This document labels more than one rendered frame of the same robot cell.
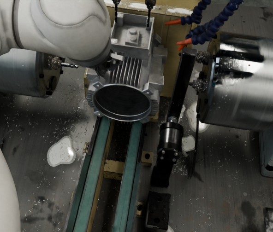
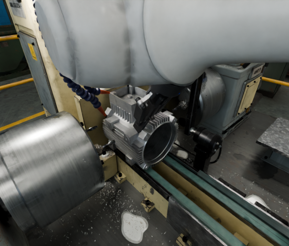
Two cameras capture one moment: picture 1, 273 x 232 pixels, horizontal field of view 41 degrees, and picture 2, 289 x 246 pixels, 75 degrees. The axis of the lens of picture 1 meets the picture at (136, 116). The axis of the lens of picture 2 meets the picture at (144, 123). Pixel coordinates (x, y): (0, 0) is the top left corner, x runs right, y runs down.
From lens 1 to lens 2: 0.61 m
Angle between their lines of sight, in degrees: 37
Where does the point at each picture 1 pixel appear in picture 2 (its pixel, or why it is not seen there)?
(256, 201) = (236, 151)
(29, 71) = (93, 162)
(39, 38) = not seen: hidden behind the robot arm
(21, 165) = not seen: outside the picture
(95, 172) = (188, 201)
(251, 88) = (211, 85)
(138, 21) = (123, 92)
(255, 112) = (218, 97)
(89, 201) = (213, 221)
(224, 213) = (237, 167)
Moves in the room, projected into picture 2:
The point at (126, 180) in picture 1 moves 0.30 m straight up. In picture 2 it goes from (206, 187) to (231, 102)
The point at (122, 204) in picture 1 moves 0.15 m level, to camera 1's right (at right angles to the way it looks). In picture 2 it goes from (226, 200) to (245, 172)
